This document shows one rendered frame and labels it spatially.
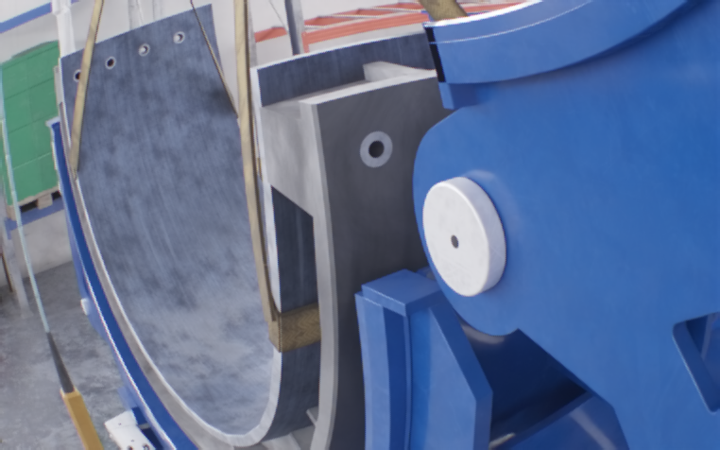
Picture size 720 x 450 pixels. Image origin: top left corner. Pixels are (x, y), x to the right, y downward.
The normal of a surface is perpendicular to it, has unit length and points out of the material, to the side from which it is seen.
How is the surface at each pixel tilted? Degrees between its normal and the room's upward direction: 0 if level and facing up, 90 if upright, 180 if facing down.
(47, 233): 90
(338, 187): 98
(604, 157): 90
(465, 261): 90
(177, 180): 55
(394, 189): 99
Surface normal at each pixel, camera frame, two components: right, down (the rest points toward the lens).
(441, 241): -0.86, 0.29
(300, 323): 0.50, 0.57
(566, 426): 0.51, 0.37
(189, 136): 0.36, -0.22
